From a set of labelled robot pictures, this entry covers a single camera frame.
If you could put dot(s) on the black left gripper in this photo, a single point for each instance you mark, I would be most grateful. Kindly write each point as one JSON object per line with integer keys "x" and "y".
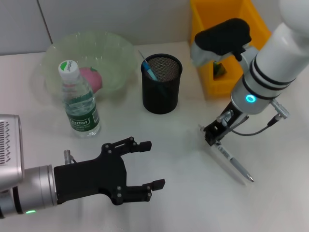
{"x": 89, "y": 178}

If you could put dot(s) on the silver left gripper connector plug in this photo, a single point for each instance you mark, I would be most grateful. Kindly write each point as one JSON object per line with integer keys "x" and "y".
{"x": 67, "y": 155}

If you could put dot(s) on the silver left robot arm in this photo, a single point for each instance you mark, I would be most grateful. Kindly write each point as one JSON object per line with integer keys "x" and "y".
{"x": 31, "y": 188}

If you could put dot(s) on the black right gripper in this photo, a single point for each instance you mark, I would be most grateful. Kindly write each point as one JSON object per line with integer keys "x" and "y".
{"x": 231, "y": 118}

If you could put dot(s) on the grey clear ballpoint pen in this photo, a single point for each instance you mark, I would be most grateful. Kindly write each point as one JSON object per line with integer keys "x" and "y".
{"x": 237, "y": 166}

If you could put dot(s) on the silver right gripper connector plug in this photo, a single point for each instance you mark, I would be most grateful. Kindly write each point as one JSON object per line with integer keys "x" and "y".
{"x": 224, "y": 116}

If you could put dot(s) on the pink toy peach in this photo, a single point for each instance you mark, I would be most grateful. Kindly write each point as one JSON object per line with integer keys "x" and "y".
{"x": 93, "y": 79}

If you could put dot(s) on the clear green-label water bottle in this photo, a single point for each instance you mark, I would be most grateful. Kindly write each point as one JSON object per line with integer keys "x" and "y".
{"x": 80, "y": 108}

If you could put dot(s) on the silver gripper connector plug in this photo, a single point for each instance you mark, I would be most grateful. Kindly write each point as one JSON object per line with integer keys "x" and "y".
{"x": 67, "y": 155}
{"x": 224, "y": 116}

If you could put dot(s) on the blue scissors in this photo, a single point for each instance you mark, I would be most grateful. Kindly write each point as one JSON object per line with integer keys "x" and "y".
{"x": 150, "y": 71}

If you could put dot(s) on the yellow plastic bin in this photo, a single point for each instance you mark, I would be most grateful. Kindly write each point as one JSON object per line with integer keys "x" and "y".
{"x": 205, "y": 79}

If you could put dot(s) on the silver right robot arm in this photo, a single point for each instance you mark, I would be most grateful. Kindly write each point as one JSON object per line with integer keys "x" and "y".
{"x": 270, "y": 65}

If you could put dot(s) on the translucent green fruit plate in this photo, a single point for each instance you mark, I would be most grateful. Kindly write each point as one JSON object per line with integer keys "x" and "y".
{"x": 108, "y": 53}

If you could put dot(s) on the black mesh pen holder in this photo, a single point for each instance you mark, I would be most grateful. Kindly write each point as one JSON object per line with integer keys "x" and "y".
{"x": 160, "y": 99}

